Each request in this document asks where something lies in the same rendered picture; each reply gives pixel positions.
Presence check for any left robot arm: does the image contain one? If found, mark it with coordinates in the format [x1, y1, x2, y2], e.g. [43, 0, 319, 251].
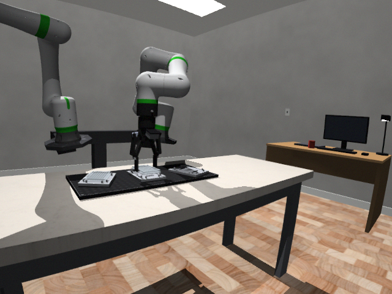
[132, 47, 190, 140]

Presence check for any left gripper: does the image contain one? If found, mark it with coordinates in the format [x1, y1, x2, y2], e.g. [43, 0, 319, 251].
[130, 116, 162, 172]

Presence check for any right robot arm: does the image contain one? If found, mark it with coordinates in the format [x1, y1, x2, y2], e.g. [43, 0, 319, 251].
[0, 2, 81, 144]

